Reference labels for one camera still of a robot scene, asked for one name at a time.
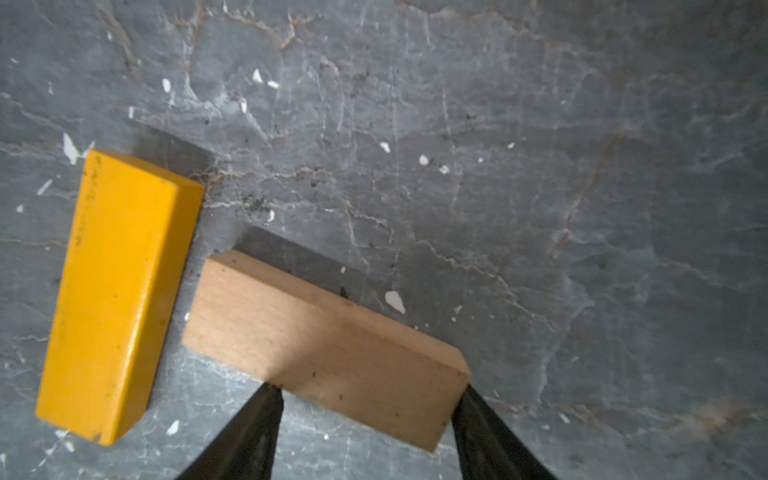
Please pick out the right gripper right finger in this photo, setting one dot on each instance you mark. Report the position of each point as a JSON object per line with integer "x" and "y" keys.
{"x": 487, "y": 448}

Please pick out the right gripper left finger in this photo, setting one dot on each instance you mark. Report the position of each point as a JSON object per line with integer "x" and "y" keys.
{"x": 246, "y": 446}

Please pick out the tan block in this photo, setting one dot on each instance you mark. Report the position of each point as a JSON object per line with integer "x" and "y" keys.
{"x": 325, "y": 349}

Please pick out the orange-yellow block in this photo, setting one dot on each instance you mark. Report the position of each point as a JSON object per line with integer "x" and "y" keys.
{"x": 131, "y": 233}

